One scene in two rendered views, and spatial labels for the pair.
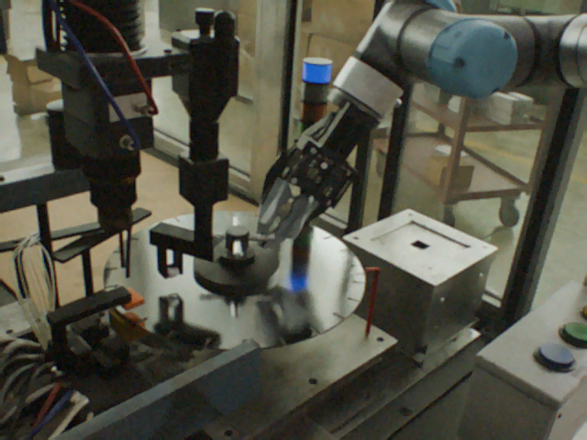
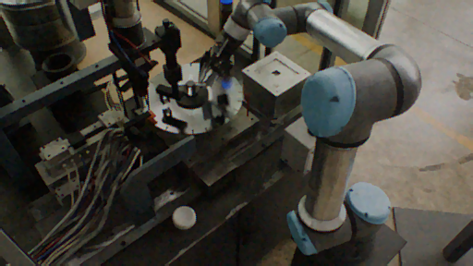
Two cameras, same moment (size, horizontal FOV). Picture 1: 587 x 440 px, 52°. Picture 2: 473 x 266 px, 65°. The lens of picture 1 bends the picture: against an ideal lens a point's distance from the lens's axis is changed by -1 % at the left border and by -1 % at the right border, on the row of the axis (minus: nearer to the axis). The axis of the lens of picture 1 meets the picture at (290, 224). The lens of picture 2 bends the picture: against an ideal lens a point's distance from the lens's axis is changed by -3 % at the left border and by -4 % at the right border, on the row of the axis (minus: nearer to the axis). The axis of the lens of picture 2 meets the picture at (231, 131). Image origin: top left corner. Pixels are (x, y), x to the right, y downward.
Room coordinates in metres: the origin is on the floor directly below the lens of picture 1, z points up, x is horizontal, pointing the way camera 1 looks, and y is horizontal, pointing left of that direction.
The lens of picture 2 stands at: (-0.22, -0.14, 1.82)
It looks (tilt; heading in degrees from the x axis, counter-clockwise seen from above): 49 degrees down; 5
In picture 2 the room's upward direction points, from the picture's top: straight up
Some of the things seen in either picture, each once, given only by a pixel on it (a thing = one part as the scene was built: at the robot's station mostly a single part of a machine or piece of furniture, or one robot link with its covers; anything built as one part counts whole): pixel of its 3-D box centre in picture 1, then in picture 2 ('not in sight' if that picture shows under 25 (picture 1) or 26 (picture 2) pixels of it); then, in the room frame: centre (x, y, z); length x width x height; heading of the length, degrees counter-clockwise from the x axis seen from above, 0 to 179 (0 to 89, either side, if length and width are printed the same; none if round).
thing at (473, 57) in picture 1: (468, 53); (272, 24); (0.65, -0.17, 1.24); 0.11 x 0.11 x 0.08; 24
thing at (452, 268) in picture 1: (413, 282); (274, 88); (0.87, -0.21, 0.82); 0.18 x 0.18 x 0.15; 46
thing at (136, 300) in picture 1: (97, 326); (140, 125); (0.53, 0.20, 0.95); 0.10 x 0.03 x 0.07; 136
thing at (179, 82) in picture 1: (204, 112); (170, 52); (0.60, 0.10, 1.17); 0.06 x 0.05 x 0.20; 127
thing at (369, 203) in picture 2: not in sight; (361, 211); (0.31, -0.44, 0.91); 0.13 x 0.12 x 0.14; 114
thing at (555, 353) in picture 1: (554, 358); not in sight; (0.60, -0.34, 0.90); 0.04 x 0.04 x 0.02
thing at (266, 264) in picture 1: (236, 258); (191, 92); (0.67, 0.07, 0.96); 0.11 x 0.11 x 0.03
